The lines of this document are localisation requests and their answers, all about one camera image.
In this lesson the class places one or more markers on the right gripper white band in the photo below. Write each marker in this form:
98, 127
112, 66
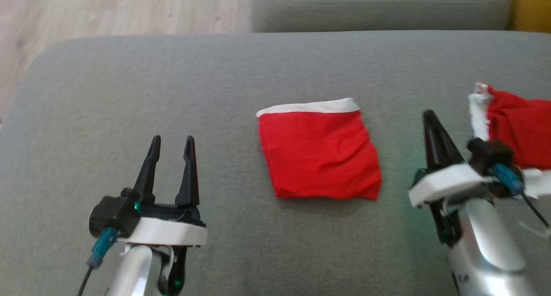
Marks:
443, 182

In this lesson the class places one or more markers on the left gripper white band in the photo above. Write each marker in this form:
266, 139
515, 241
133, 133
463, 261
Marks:
172, 231

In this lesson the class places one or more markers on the red white basketball jersey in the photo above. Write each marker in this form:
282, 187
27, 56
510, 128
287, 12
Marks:
525, 128

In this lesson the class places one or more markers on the red Bulls 23 shorts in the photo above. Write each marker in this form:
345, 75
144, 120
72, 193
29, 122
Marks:
318, 154

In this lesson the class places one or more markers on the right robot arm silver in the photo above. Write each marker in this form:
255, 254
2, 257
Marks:
490, 253

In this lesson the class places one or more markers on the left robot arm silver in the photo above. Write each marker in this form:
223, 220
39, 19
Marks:
133, 274

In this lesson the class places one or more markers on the grey sofa seat cushion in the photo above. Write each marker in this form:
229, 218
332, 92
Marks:
258, 244

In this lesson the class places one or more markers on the grey sofa back cushion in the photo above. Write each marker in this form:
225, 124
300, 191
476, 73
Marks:
379, 7

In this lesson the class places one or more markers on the yellow object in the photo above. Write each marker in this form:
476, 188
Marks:
531, 7

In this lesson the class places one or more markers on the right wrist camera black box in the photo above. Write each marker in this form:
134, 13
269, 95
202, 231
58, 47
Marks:
486, 154

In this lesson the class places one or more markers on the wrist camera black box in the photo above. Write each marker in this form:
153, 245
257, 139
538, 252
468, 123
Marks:
486, 154
114, 212

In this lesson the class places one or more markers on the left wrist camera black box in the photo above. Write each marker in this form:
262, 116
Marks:
114, 212

